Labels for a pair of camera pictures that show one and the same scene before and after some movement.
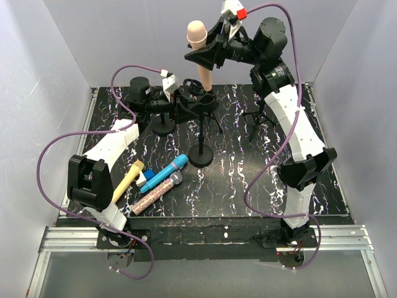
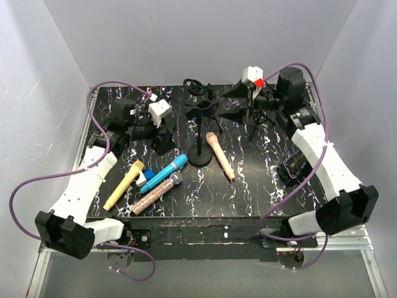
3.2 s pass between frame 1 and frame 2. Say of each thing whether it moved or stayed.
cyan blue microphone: stayed
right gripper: moved
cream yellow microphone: stayed
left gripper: moved
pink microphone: moved
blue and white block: stayed
